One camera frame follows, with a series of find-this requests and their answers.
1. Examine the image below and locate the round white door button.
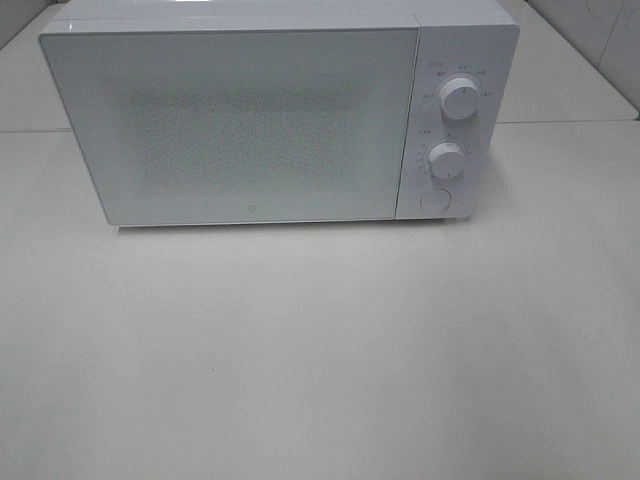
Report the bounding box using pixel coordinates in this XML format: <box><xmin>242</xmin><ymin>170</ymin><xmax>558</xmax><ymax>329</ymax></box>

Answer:
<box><xmin>420</xmin><ymin>188</ymin><xmax>452</xmax><ymax>216</ymax></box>

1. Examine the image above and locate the white microwave oven body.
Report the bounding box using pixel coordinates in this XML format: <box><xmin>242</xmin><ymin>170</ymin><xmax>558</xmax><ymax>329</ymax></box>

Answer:
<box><xmin>38</xmin><ymin>1</ymin><xmax>520</xmax><ymax>221</ymax></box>

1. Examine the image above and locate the white microwave door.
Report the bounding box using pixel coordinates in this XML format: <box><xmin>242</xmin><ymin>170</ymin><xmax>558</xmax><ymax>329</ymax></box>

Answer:
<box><xmin>40</xmin><ymin>29</ymin><xmax>418</xmax><ymax>227</ymax></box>

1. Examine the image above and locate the white microwave knob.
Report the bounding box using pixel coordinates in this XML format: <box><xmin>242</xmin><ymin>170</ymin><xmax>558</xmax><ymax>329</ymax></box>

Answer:
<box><xmin>427</xmin><ymin>142</ymin><xmax>466</xmax><ymax>180</ymax></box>
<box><xmin>438</xmin><ymin>74</ymin><xmax>481</xmax><ymax>121</ymax></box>

